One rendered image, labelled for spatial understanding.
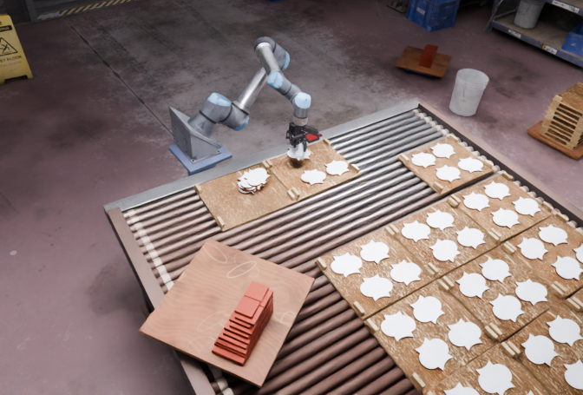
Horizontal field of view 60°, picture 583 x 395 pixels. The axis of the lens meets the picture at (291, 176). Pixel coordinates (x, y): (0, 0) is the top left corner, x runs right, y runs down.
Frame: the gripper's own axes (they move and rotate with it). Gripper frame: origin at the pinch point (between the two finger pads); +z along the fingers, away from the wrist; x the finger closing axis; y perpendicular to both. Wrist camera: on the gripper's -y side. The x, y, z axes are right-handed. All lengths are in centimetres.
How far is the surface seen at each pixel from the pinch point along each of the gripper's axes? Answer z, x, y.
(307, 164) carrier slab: 8.1, 1.8, -5.6
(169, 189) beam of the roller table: 15, -13, 68
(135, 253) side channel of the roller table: 14, 25, 95
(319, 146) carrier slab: 6.9, -9.5, -19.9
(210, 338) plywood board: 5, 84, 83
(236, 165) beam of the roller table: 12.5, -16.1, 28.8
